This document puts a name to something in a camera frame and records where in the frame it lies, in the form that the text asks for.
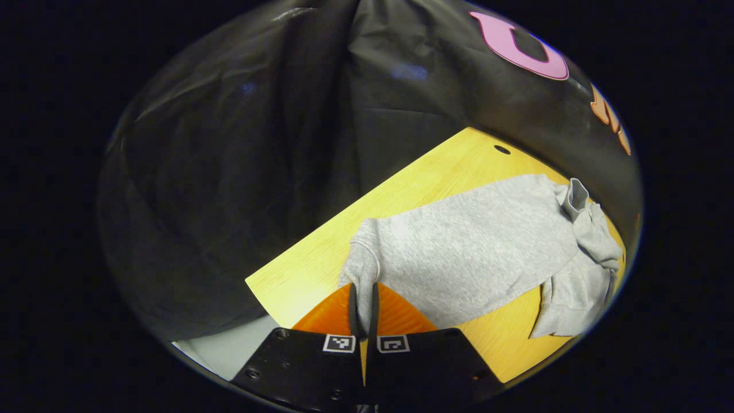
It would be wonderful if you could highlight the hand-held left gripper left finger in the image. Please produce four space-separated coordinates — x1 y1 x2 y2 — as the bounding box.
231 282 366 413

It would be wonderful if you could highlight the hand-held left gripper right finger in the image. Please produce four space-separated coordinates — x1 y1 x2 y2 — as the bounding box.
366 282 501 413

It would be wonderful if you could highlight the grey sweatshirt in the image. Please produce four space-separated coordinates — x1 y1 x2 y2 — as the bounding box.
338 174 624 339

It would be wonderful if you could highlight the black backdrop cloth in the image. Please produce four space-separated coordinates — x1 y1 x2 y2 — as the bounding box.
97 0 643 345

